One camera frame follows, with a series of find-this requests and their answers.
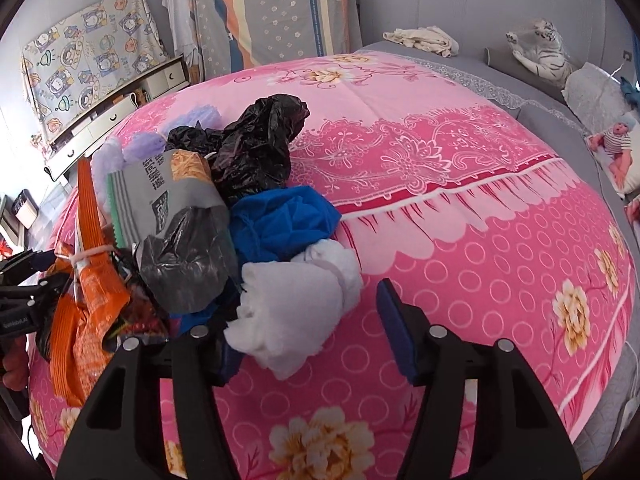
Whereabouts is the white drawer cabinet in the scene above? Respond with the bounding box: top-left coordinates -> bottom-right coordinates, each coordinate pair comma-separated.
43,55 -> 190,182

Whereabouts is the cartoon print sheet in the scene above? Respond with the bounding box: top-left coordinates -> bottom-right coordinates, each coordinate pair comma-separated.
21,0 -> 167,146

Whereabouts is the white tiger plush toy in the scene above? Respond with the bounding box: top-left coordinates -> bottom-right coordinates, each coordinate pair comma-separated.
506,18 -> 575,88

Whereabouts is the orange snack wrapper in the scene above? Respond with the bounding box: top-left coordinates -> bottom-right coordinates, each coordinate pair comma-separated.
49,158 -> 130,408

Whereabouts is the cream crumpled cloth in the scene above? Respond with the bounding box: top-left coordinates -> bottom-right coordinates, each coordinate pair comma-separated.
383,26 -> 460,58

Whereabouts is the baby print pillow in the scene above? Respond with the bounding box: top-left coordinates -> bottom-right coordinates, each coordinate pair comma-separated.
587,113 -> 639,196

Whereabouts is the black plastic bag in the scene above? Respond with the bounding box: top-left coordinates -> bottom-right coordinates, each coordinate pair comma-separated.
165,94 -> 310,207

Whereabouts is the pink floral blanket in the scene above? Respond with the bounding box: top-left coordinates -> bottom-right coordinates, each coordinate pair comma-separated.
27,50 -> 637,480

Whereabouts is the blue plastic bag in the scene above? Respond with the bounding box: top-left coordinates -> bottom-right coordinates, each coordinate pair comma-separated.
229,186 -> 341,266

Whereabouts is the left hand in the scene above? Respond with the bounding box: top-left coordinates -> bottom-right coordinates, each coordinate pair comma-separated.
1,336 -> 29,391

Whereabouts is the striped grey upright mattress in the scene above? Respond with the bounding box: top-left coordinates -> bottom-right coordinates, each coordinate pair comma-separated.
192,0 -> 362,79

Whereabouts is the grey snack packet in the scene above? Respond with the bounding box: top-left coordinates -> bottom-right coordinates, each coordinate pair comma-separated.
106,150 -> 239,315

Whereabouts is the grey quilted pillow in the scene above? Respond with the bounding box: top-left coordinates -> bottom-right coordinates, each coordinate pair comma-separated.
561,63 -> 631,133

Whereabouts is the purple foam fruit net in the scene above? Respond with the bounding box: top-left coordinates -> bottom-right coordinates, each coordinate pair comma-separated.
91,105 -> 222,211

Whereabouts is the white hanging garment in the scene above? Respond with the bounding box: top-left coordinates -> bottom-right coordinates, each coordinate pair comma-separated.
162,0 -> 202,68

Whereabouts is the white crumpled tissue wad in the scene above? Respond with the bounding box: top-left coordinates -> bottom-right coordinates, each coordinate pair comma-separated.
224,240 -> 363,380

